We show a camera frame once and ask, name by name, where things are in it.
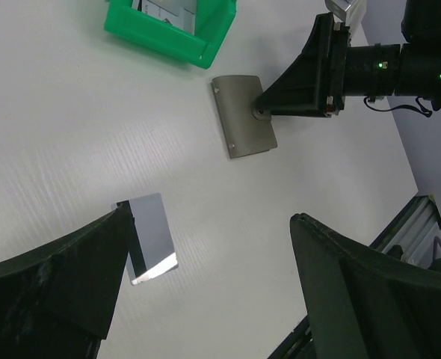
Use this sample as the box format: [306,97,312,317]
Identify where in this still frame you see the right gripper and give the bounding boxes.
[254,13,351,118]

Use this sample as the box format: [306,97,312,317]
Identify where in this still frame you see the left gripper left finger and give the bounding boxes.
[0,206,136,358]

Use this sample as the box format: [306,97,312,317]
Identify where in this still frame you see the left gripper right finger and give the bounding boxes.
[289,214,441,358]

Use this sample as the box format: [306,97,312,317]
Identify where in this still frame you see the grey card holder wallet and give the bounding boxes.
[212,75,277,159]

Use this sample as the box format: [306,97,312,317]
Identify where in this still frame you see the silver magnetic stripe card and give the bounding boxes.
[111,193,179,286]

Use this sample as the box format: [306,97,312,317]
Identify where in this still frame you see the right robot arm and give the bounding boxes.
[253,1,441,117]

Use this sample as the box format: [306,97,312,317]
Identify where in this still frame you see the cards in green bin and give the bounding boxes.
[132,0,197,34]

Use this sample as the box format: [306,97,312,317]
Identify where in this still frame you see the green plastic bin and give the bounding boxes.
[104,1,236,69]

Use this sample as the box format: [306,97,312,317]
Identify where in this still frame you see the aluminium front rail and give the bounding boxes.
[268,194,441,359]

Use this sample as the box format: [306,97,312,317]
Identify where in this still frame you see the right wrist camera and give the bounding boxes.
[324,0,367,27]

